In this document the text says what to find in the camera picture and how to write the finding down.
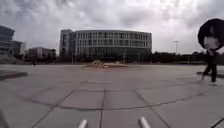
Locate robot's own part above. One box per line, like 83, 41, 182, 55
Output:
77, 119, 89, 128
138, 116, 151, 128

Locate curved building with tower block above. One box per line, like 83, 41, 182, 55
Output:
59, 28, 153, 58

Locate person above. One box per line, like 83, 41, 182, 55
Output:
197, 18, 224, 87

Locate low building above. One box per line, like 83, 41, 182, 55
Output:
25, 46, 57, 62

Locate low planted bed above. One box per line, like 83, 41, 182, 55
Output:
82, 59, 130, 69

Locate glass fronted building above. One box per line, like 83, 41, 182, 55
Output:
0, 25, 26, 64

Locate grey stone slab plaza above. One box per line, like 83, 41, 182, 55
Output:
0, 63, 224, 128

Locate light pole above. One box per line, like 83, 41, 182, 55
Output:
172, 40, 180, 56

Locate row of trees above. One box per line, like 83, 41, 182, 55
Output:
23, 48, 224, 65

